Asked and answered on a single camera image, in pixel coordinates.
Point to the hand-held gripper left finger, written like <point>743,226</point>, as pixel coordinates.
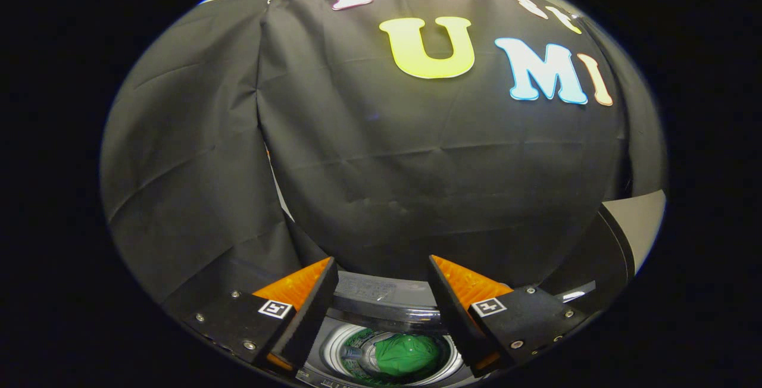
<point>309,316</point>

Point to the black backdrop cloth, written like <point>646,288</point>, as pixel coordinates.
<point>417,168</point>

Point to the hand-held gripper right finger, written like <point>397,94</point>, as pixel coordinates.
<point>455,316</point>

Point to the green polo shirt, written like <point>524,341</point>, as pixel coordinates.
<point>408,355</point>

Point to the dark grey washing machine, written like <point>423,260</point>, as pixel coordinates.
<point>327,379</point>

